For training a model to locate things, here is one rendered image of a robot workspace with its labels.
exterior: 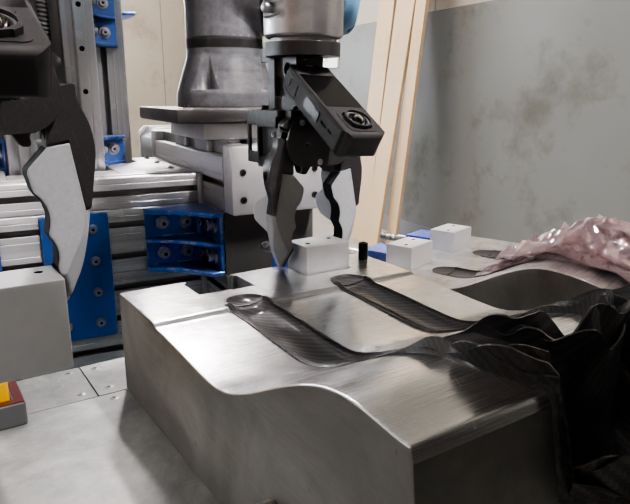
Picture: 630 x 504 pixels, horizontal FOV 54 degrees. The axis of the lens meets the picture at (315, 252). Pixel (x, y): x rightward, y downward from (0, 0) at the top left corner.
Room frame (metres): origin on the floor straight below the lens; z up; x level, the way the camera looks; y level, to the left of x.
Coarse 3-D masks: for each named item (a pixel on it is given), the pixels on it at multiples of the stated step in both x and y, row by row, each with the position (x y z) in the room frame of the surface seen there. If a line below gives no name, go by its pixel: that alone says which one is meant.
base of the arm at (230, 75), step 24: (192, 48) 0.96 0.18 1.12; (216, 48) 0.94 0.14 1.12; (240, 48) 0.95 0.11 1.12; (192, 72) 0.95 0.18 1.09; (216, 72) 0.93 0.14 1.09; (240, 72) 0.94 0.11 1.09; (264, 72) 0.99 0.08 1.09; (192, 96) 0.93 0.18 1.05; (216, 96) 0.92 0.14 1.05; (240, 96) 0.93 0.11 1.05; (264, 96) 0.96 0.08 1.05
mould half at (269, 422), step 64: (128, 320) 0.49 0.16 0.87; (192, 320) 0.45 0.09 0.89; (320, 320) 0.46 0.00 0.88; (384, 320) 0.46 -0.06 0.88; (576, 320) 0.33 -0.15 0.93; (128, 384) 0.51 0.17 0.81; (192, 384) 0.38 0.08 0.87; (256, 384) 0.34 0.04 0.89; (320, 384) 0.25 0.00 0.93; (384, 384) 0.25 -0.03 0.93; (448, 384) 0.25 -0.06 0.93; (512, 384) 0.25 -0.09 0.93; (192, 448) 0.39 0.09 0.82; (256, 448) 0.30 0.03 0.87; (320, 448) 0.25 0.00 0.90; (384, 448) 0.22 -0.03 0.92; (448, 448) 0.21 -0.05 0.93; (512, 448) 0.23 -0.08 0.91
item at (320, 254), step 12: (300, 240) 0.60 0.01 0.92; (312, 240) 0.60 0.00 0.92; (324, 240) 0.60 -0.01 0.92; (336, 240) 0.60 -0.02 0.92; (300, 252) 0.58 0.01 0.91; (312, 252) 0.57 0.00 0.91; (324, 252) 0.58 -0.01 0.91; (336, 252) 0.59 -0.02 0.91; (348, 252) 0.60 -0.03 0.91; (276, 264) 0.62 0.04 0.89; (288, 264) 0.60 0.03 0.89; (300, 264) 0.58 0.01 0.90; (312, 264) 0.57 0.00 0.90; (324, 264) 0.58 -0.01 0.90; (336, 264) 0.59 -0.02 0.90; (348, 264) 0.60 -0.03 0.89
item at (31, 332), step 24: (0, 288) 0.32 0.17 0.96; (24, 288) 0.32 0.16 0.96; (48, 288) 0.33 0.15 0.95; (0, 312) 0.31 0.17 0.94; (24, 312) 0.32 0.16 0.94; (48, 312) 0.33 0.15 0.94; (0, 336) 0.31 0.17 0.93; (24, 336) 0.32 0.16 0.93; (48, 336) 0.33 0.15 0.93; (0, 360) 0.31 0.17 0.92; (24, 360) 0.32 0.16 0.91; (48, 360) 0.33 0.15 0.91; (72, 360) 0.33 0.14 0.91
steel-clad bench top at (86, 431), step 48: (48, 384) 0.52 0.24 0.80; (96, 384) 0.52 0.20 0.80; (0, 432) 0.44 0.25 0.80; (48, 432) 0.44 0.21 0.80; (96, 432) 0.44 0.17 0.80; (144, 432) 0.44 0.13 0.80; (0, 480) 0.38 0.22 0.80; (48, 480) 0.38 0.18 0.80; (96, 480) 0.38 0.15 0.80; (144, 480) 0.38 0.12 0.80; (192, 480) 0.38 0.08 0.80
